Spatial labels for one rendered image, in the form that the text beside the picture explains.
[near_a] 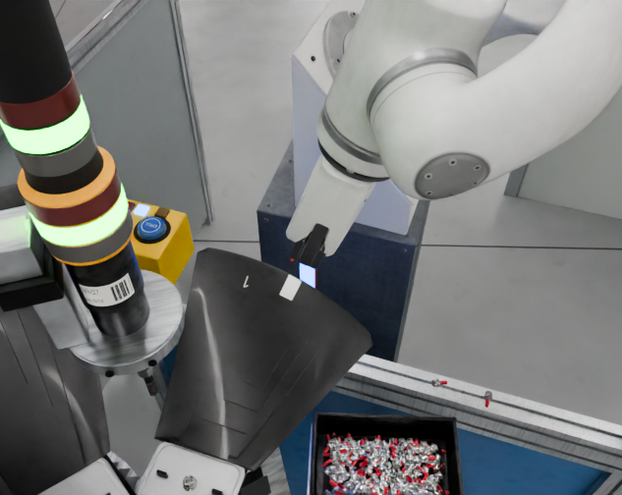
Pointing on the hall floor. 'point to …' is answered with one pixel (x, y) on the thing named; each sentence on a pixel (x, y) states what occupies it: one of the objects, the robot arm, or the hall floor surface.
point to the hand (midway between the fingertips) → (311, 247)
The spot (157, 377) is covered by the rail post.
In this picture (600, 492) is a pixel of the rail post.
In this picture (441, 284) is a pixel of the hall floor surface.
